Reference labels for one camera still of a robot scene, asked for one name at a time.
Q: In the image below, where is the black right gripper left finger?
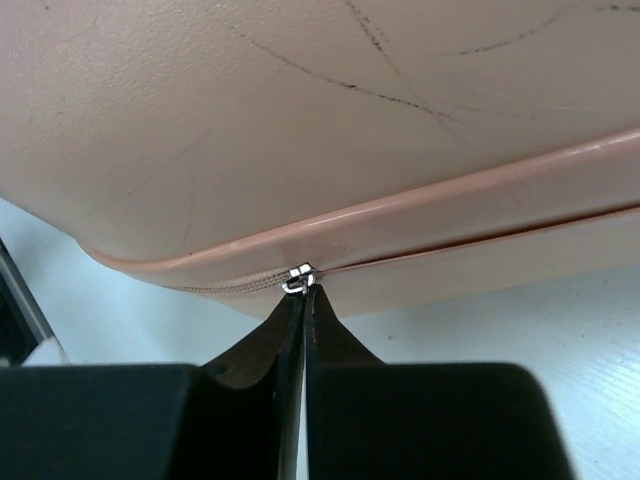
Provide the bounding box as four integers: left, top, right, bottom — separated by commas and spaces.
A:
1, 294, 304, 479

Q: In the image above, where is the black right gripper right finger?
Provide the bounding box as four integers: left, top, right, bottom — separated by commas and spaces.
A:
304, 285, 574, 479

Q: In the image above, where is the pink hard-shell suitcase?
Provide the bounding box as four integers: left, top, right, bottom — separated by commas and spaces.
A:
1, 1, 639, 317

